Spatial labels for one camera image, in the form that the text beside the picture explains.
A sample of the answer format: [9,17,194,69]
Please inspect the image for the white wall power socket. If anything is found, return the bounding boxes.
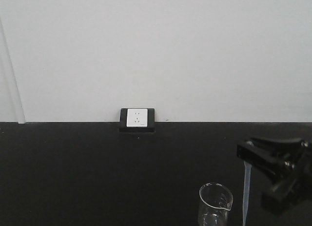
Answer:
[119,108,155,133]

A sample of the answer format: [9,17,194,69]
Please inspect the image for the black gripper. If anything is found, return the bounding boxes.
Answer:
[237,137,312,214]

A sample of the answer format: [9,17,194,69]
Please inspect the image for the clear plastic pipette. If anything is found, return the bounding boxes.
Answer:
[242,161,252,226]

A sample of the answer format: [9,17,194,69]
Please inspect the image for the clear glass beaker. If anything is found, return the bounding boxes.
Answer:
[197,183,234,226]

